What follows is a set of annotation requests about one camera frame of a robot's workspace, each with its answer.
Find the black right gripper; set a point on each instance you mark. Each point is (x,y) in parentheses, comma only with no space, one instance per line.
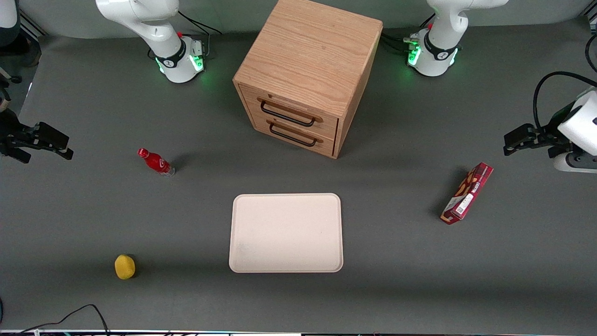
(10,130)

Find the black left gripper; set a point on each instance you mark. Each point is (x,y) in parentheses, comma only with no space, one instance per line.
(553,129)

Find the red coke bottle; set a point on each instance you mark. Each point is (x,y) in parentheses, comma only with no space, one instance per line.
(156,162)

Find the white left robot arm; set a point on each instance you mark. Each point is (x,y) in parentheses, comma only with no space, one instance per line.
(438,42)

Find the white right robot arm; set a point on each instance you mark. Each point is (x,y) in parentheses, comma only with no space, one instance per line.
(163,37)

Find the beige plastic tray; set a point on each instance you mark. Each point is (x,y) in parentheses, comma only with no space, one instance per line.
(285,233)

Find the red snack box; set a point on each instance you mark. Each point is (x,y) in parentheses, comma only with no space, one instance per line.
(468,195)

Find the black caster wheel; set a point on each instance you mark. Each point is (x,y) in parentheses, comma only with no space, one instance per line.
(15,79)

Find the yellow lemon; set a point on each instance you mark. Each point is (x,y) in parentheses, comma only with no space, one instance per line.
(124,267)

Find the wooden drawer front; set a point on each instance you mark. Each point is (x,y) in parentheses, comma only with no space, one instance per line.
(294,137)
(289,105)

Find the wooden drawer cabinet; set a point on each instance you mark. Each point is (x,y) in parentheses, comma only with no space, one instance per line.
(308,51)

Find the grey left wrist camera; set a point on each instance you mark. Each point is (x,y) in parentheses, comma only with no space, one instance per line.
(576,162)

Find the aluminium frame rail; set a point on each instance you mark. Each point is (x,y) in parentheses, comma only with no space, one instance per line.
(32,25)
(591,17)

